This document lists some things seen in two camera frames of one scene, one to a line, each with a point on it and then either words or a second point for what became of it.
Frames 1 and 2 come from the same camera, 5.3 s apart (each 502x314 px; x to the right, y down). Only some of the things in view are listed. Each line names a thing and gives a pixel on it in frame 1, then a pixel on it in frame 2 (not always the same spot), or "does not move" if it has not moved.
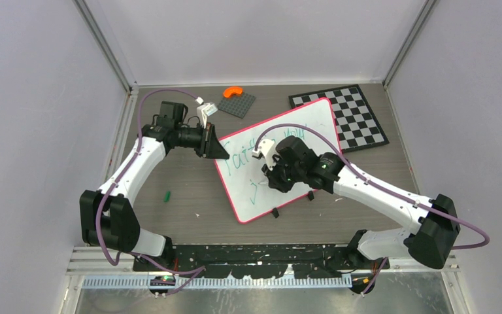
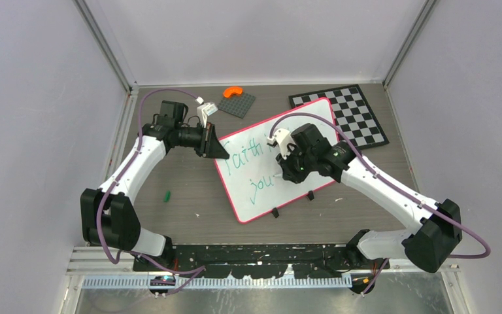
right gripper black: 274,181 → 289,173
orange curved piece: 231,90 does not move
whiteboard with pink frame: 248,188 does not move
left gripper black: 210,147 does not move
